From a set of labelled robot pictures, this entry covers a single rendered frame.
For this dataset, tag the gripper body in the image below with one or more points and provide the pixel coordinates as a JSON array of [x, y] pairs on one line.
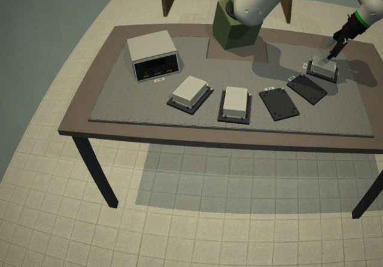
[[348, 32]]

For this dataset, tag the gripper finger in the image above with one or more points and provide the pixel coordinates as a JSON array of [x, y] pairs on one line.
[[336, 50], [333, 39]]

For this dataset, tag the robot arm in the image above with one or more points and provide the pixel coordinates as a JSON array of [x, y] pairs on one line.
[[253, 12]]

